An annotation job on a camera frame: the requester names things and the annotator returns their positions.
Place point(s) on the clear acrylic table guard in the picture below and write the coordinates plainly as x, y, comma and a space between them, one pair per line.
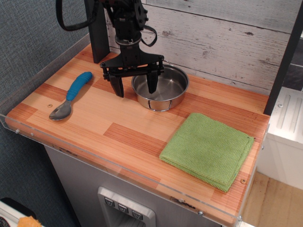
126, 139

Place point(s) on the blue handled metal spoon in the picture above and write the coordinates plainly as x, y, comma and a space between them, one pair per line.
65, 109

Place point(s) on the white toy sink unit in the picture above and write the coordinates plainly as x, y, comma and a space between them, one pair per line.
281, 156

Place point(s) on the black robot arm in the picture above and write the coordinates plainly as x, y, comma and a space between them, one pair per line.
128, 18

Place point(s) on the stainless steel pot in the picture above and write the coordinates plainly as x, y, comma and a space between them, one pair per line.
170, 91

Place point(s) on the silver dispenser button panel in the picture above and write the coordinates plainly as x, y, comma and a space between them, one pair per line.
120, 211

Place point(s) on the grey toy fridge cabinet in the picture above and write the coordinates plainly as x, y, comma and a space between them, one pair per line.
81, 181

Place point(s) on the orange plush object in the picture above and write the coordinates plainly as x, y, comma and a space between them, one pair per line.
28, 222

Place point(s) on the folded green towel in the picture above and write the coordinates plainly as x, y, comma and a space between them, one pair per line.
208, 150

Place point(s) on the dark grey right post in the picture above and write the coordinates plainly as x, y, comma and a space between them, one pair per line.
286, 61

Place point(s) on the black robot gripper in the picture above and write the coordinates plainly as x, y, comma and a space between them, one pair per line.
132, 61

